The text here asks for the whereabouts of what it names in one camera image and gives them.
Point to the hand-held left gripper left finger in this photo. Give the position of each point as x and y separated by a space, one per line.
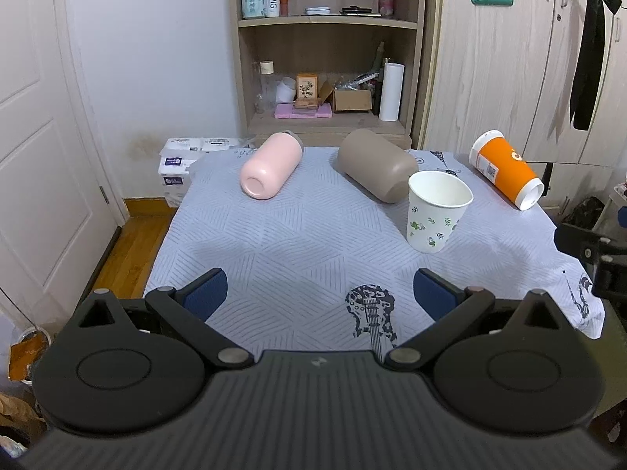
208 294

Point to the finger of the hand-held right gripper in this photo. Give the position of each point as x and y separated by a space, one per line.
610 276
575 241

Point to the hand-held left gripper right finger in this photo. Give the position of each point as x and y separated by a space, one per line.
433 294

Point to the floral paper cup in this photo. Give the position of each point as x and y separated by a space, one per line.
436 215

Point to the orange paper cup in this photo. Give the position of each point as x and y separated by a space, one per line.
504 169

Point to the taupe cup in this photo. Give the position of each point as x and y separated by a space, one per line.
377 164

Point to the pink cup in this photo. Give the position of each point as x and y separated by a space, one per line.
272 166

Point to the black bag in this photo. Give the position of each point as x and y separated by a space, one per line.
584 213

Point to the guitar print tablecloth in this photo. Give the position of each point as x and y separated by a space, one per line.
303 249

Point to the tissue paper pack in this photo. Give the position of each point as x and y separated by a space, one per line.
174 171
223 144

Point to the black ribbon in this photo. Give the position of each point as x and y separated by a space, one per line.
590 58

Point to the orange snack bag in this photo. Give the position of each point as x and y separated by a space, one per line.
28 355

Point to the wooden wardrobe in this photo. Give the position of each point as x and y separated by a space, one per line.
494 58

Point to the pink flat box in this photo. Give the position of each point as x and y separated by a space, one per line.
301 111

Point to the white paper roll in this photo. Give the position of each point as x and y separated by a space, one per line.
392 93

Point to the open cardboard box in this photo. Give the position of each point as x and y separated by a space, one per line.
350 99

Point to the clear bottle beige cap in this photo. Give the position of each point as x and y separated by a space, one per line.
264 88

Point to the small white mug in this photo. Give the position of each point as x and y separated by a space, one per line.
285 91

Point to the white door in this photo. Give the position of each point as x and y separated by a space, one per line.
34 156

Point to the dark glass bottle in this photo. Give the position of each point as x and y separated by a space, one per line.
378 78

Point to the brown paper bag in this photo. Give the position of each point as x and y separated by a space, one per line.
17 416

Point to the floral card box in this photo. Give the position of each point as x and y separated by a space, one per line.
307 89

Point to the wooden bookshelf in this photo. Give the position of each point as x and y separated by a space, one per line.
333 39

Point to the flat black case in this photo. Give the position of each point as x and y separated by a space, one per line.
357 10

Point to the pink jar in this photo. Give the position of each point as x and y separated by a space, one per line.
386 1

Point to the flat white tin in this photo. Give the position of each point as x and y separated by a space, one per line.
318 10

